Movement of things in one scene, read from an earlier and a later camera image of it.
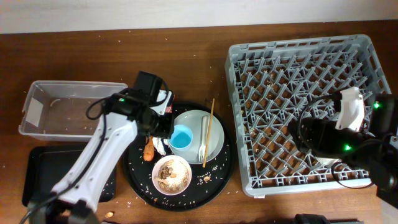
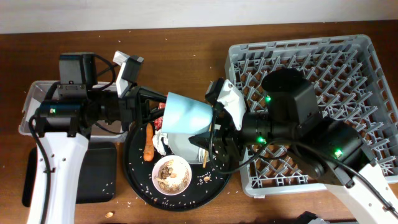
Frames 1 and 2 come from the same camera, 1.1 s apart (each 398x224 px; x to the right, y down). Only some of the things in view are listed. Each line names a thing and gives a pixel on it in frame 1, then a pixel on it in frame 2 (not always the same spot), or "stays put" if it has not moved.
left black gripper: [167, 127] → [134, 106]
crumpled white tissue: [159, 145] stays put
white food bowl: [171, 175] stays put
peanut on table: [109, 214] stays put
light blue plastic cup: [181, 137] → [183, 116]
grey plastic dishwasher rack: [275, 81] stays put
